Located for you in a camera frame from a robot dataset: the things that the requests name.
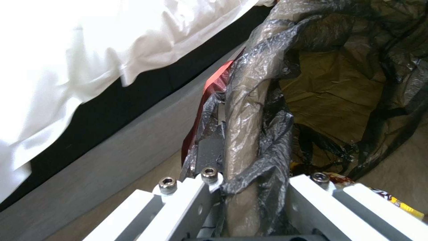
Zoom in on grey bed frame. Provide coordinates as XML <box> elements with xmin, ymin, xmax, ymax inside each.
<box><xmin>0</xmin><ymin>37</ymin><xmax>250</xmax><ymax>241</ymax></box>

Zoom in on tan trash bin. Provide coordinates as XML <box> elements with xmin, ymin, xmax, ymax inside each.
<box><xmin>221</xmin><ymin>0</ymin><xmax>428</xmax><ymax>241</ymax></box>

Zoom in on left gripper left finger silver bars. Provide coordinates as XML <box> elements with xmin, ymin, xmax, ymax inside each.
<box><xmin>83</xmin><ymin>133</ymin><xmax>225</xmax><ymax>241</ymax></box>

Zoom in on red shiny plastic sheet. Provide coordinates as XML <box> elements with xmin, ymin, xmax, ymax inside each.
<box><xmin>180</xmin><ymin>60</ymin><xmax>239</xmax><ymax>161</ymax></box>

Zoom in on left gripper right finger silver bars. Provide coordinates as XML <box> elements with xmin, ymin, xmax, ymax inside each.
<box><xmin>288</xmin><ymin>172</ymin><xmax>428</xmax><ymax>241</ymax></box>

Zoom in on black translucent bin bag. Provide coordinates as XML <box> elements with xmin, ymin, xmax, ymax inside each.
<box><xmin>182</xmin><ymin>0</ymin><xmax>428</xmax><ymax>241</ymax></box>

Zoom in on white bed sheet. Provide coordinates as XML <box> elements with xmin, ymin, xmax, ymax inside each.
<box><xmin>0</xmin><ymin>0</ymin><xmax>280</xmax><ymax>177</ymax></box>

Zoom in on yellow printed snack wrapper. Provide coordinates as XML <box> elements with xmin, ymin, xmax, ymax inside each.
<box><xmin>290</xmin><ymin>162</ymin><xmax>425</xmax><ymax>226</ymax></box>

